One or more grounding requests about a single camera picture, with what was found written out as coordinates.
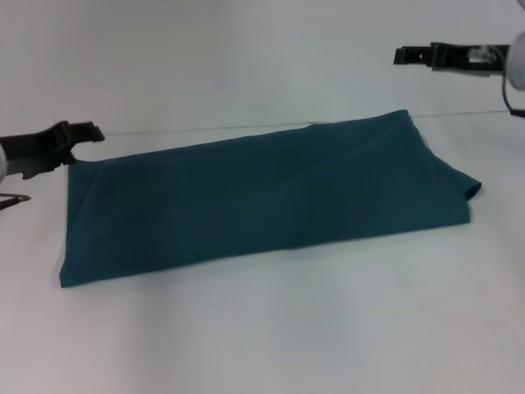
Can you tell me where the red cable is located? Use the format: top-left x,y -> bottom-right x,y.
0,193 -> 33,210

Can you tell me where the grey right gripper cable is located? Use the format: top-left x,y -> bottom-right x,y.
467,43 -> 525,116

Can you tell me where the teal t-shirt with FREE print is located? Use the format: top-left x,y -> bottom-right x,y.
58,108 -> 484,289

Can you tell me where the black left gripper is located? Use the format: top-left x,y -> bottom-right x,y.
0,120 -> 107,181

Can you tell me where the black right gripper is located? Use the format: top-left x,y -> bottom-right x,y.
392,41 -> 513,78

